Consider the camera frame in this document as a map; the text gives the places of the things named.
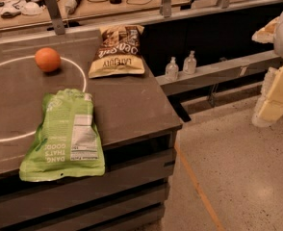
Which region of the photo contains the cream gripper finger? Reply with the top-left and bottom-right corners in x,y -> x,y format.
251,65 -> 283,127
251,17 -> 279,43

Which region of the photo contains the orange fruit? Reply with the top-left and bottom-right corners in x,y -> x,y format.
35,47 -> 61,72

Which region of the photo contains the brown sea salt chip bag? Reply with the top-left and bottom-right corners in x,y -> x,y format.
89,25 -> 144,79

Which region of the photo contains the green rice chip bag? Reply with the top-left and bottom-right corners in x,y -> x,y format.
19,89 -> 105,182

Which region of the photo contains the clear sanitizer bottle right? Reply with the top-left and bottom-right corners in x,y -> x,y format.
183,51 -> 196,74

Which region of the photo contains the clear sanitizer bottle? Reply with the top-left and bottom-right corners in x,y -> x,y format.
183,51 -> 196,74
165,57 -> 179,81

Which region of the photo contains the clear sanitizer bottle left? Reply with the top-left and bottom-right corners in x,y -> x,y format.
165,57 -> 179,81

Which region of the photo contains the dark counter cabinet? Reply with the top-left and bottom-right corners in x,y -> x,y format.
0,29 -> 181,231

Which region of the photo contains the grey handheld tool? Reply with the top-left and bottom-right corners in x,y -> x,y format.
64,0 -> 82,14

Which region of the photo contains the white face mask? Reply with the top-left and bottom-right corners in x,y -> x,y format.
20,2 -> 43,15

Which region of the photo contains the grey metal rail shelf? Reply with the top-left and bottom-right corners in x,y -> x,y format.
156,50 -> 283,96

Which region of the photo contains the grey metal bracket middle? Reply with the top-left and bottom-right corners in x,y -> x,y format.
160,0 -> 171,17

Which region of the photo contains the grey metal bracket left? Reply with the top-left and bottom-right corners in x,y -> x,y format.
44,0 -> 65,35

